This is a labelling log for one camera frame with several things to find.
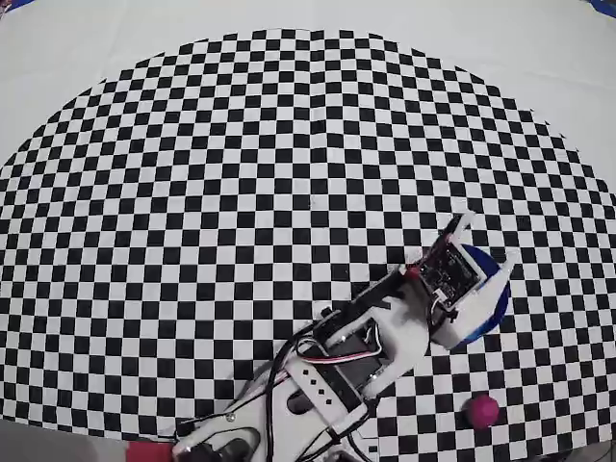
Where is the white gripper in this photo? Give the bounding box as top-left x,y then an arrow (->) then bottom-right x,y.
430,211 -> 520,349

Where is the pink faceted ball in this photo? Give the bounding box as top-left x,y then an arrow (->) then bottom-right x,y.
462,393 -> 501,428

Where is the blue round box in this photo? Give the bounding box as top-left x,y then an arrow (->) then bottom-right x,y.
459,244 -> 511,344

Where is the black white checkerboard sheet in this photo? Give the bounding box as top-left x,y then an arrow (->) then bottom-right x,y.
0,0 -> 616,458

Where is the black camera circuit board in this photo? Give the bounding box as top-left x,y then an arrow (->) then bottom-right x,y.
417,238 -> 484,309

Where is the red white black servo cable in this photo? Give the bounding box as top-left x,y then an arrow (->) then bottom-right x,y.
295,339 -> 386,370

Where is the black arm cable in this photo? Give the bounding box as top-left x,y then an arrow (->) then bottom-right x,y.
175,326 -> 338,434

